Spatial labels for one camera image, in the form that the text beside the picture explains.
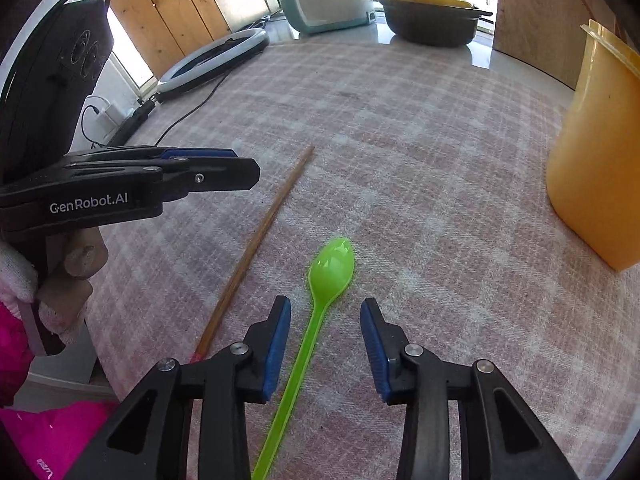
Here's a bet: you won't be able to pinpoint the wooden chopstick red tip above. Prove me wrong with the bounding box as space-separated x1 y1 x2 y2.
189 145 314 364

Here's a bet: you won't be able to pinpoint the large light wooden board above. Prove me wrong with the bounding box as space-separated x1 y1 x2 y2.
494 0 620 88

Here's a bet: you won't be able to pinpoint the black cable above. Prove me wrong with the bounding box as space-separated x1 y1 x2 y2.
153 66 234 148

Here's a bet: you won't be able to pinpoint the black pot yellow lid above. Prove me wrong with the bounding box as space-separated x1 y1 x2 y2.
375 0 492 48

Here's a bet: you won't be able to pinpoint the pink plaid tablecloth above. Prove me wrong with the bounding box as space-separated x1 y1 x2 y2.
87 42 639 479

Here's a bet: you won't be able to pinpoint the black camera box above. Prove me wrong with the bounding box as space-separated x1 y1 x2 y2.
1 0 114 184

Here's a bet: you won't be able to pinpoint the pine plank cutting board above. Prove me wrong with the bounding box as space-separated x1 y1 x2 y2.
111 0 230 77

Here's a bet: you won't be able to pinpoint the left hand white glove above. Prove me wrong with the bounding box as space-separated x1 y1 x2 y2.
1 228 108 344

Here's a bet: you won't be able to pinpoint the white power adapter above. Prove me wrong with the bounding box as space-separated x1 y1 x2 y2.
96 103 129 136

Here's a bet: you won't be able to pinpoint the green plastic spoon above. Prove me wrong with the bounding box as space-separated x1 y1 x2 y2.
252 237 355 479

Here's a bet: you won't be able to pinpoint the white ring light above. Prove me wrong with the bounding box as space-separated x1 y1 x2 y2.
155 28 270 102

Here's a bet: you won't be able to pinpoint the yellow plastic container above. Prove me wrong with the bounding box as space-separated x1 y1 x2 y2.
546 20 639 271

